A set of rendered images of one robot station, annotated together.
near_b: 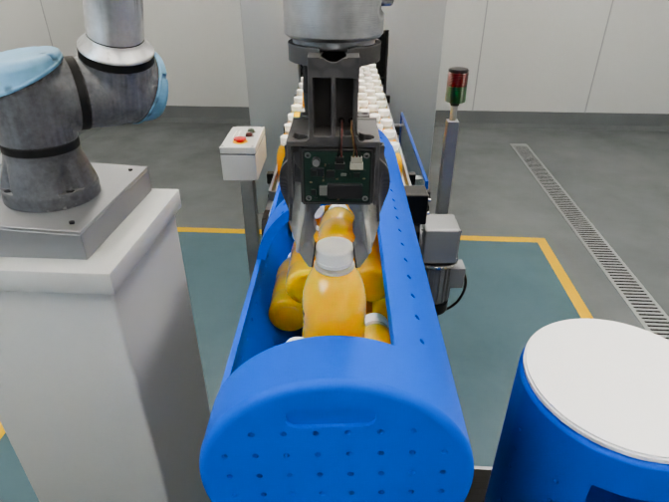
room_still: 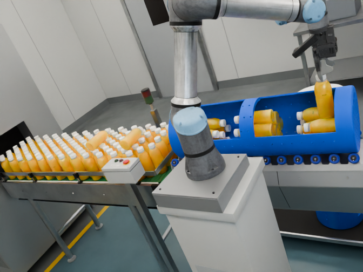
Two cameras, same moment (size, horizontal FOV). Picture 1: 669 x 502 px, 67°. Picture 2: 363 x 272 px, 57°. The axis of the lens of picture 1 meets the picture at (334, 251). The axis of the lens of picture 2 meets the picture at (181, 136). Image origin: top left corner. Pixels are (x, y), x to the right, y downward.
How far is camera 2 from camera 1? 143 cm
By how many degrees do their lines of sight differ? 48
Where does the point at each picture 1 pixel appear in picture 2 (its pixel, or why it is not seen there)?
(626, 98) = (85, 104)
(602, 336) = not seen: hidden behind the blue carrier
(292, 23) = (323, 24)
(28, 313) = (252, 202)
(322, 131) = (331, 40)
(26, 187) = (219, 159)
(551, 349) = not seen: hidden behind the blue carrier
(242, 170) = (139, 172)
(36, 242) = (241, 170)
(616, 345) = not seen: hidden behind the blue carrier
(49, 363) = (259, 223)
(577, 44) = (49, 94)
